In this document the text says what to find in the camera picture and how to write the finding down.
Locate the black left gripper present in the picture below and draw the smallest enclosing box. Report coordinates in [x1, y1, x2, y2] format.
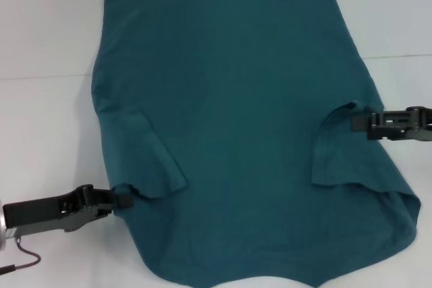
[2, 185, 134, 234]

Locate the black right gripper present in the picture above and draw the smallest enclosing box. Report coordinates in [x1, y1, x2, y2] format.
[350, 106, 432, 142]

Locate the blue-green shirt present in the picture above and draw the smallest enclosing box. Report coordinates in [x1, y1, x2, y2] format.
[90, 0, 423, 288]

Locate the dark red cable with plug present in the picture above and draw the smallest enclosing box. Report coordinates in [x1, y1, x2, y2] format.
[0, 237, 42, 268]

